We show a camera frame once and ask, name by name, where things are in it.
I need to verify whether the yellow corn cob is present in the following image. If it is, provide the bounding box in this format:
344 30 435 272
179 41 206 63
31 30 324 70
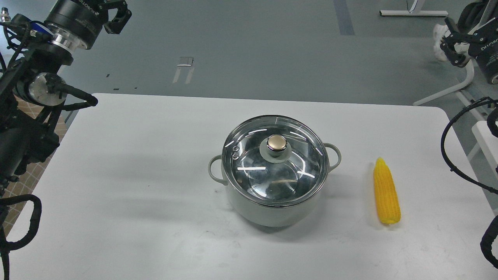
373 157 401 225

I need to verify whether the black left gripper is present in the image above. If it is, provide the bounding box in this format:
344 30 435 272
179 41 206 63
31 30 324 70
44 0 132 49

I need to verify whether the glass pot lid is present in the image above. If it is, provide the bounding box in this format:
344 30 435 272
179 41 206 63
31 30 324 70
221 115 335 207

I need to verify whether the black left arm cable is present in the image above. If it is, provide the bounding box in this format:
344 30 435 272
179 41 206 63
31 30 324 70
0 194 42 280

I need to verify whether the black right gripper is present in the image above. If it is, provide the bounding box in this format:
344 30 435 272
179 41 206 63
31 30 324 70
440 17 498 85

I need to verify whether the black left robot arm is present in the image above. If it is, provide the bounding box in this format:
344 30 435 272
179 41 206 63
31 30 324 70
0 0 132 190

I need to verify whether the grey-green steel cooking pot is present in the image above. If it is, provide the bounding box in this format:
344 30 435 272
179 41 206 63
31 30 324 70
207 142 342 227

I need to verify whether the white desk leg frame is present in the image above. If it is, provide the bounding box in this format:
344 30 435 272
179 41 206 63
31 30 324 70
379 0 448 17

